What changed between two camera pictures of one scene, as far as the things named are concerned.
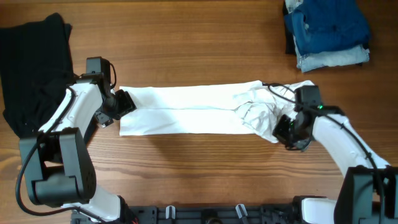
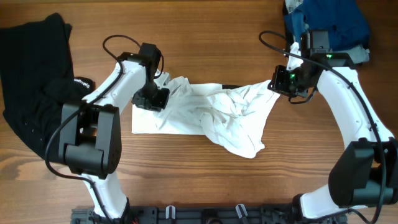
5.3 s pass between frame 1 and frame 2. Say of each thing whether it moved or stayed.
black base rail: stayed
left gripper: moved
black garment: stayed
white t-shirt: moved
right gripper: moved
